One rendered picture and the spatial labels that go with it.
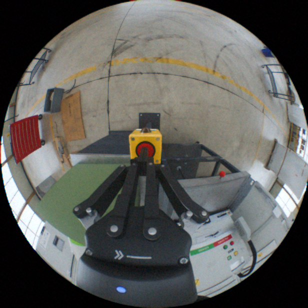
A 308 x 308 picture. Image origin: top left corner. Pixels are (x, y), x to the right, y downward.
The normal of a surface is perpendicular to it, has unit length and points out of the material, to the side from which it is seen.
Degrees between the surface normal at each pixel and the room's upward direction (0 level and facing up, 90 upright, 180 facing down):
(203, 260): 90
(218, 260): 90
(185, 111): 0
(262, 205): 90
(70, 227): 90
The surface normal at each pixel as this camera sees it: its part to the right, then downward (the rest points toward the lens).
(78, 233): -0.01, -0.92
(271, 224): -0.93, -0.31
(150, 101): 0.05, 0.40
